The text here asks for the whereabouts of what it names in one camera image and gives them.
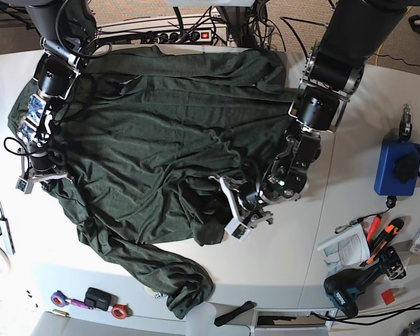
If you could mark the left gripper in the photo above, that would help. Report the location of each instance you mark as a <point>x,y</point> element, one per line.
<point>241,205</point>

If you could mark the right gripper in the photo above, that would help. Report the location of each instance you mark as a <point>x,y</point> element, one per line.
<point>46,169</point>

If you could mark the dark green t-shirt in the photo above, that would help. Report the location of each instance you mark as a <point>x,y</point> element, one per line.
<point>145,132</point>

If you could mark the blue box with black knob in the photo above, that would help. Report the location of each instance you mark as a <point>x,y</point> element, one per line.
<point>399,163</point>

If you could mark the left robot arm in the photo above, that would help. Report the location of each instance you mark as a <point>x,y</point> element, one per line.
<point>332,74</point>

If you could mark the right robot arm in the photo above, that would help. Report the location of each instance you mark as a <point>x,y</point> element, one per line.
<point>68,32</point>

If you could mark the grey usb hub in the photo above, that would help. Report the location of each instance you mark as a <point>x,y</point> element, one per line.
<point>7,238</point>

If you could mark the clear tape rolls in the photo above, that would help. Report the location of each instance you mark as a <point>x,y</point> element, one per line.
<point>154,293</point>

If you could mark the purple tape roll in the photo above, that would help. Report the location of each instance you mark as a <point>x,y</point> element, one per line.
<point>59,299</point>

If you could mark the rolled paper sheet with drawing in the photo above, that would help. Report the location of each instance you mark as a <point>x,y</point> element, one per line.
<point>347,248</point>

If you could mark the red tape roll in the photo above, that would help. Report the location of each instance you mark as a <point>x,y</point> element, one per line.
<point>119,311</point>

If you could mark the black power strip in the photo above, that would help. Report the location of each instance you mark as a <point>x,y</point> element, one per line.
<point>198,37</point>

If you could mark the orange black utility knife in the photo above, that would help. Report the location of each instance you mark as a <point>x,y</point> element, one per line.
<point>383,239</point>

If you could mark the red square sticker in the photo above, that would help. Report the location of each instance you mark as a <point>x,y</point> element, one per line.
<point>387,297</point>

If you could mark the black strap handle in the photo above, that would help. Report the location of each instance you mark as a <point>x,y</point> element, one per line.
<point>226,318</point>

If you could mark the black action camera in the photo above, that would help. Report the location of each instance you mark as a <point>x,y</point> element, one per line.
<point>97,299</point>

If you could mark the dark teal cordless drill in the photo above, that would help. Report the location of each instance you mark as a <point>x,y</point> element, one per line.
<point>344,287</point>

